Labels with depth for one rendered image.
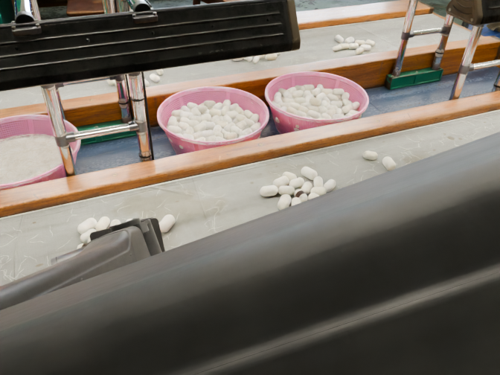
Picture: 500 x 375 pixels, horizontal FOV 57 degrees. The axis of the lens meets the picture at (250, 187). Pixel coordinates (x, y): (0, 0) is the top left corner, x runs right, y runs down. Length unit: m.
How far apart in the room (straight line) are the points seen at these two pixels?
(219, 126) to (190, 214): 0.31
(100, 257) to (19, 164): 0.69
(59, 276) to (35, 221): 0.57
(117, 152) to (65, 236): 0.36
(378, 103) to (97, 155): 0.80
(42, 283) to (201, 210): 0.57
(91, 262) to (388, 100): 1.18
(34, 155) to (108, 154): 0.17
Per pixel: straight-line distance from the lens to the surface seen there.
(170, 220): 0.84
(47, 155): 1.10
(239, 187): 0.93
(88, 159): 1.17
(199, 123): 1.13
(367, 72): 1.48
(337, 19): 1.80
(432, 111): 1.25
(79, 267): 0.39
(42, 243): 0.88
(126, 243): 0.49
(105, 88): 1.33
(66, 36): 0.68
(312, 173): 0.96
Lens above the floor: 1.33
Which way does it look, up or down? 39 degrees down
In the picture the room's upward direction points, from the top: 2 degrees clockwise
